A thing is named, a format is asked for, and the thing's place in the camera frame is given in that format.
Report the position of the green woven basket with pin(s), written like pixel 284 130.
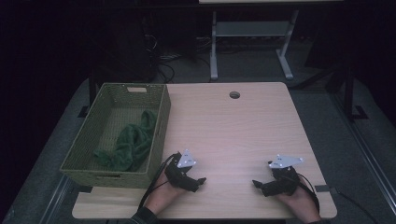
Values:
pixel 124 124

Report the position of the person's right hand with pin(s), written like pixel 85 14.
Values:
pixel 303 202

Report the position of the person's left hand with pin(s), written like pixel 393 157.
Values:
pixel 162 196

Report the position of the grey metal table frame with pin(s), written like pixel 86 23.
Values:
pixel 252 28

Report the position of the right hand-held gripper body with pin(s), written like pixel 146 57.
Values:
pixel 285 183

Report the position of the grey tape strip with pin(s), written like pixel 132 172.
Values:
pixel 322 188

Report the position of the black metal stand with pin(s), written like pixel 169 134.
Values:
pixel 91 91
pixel 349 93

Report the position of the dark green towel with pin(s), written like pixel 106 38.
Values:
pixel 132 146

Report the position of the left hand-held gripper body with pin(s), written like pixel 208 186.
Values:
pixel 177 175

